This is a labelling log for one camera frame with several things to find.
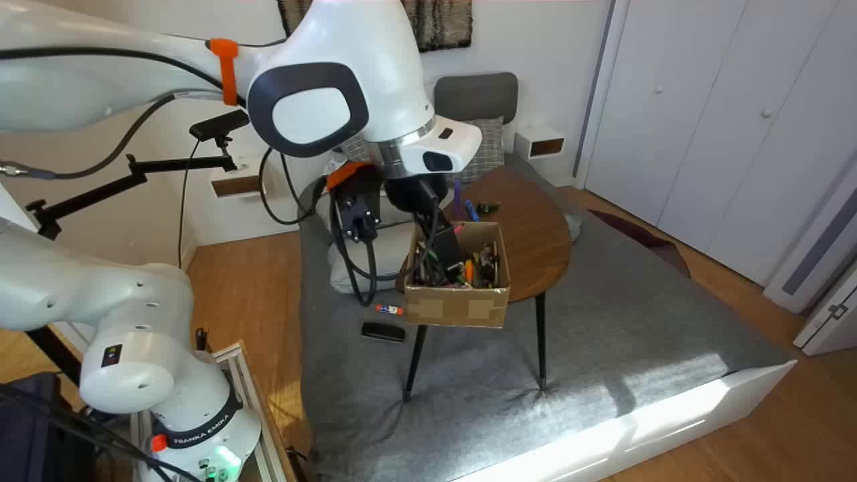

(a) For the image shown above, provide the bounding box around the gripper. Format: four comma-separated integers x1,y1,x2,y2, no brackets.
384,172,466,285

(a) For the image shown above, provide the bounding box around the cardboard box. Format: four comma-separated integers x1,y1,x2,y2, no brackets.
401,221,512,329

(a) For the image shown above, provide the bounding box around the heap of pens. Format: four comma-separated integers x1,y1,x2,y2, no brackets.
410,240,501,289

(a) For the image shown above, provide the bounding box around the light grey pillow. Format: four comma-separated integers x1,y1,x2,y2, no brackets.
327,221,417,295

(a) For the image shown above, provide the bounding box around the black case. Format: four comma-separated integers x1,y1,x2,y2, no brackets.
361,322,407,344

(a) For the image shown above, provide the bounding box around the patterned cushion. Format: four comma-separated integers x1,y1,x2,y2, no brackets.
461,116,507,185

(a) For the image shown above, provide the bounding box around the grey headboard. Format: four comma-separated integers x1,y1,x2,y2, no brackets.
433,72,520,125

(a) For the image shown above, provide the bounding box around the bed with grey cover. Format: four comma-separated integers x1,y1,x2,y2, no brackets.
297,153,798,482

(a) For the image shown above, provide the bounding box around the dark rug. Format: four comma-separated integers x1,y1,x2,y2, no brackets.
588,208,692,279

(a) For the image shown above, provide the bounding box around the white wardrobe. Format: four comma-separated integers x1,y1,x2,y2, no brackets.
584,0,857,289

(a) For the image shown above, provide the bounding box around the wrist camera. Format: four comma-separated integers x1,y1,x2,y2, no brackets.
332,166,384,243

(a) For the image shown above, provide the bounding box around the white wall shelf box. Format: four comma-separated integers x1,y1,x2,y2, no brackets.
514,123,566,161
210,159,266,200

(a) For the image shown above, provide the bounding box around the woven wall hanging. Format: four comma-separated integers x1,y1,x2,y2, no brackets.
277,0,473,54

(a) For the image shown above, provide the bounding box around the black cable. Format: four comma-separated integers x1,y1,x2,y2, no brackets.
177,137,202,270

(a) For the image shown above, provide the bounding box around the camera on mount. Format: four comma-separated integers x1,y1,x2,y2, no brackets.
25,109,251,240

